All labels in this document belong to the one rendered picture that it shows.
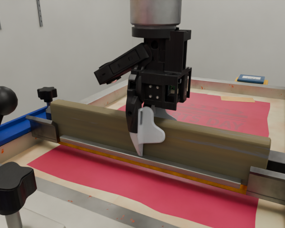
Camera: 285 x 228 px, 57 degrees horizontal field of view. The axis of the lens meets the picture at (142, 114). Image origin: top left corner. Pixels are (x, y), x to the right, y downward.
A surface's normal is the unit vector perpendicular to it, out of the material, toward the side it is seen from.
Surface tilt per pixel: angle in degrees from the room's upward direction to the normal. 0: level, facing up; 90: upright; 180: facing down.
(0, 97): 57
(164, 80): 90
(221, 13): 90
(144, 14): 90
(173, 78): 90
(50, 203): 0
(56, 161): 0
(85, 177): 0
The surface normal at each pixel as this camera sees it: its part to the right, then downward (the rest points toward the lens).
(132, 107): -0.44, 0.18
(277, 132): 0.00, -0.93
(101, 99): 0.90, 0.16
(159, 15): 0.04, 0.36
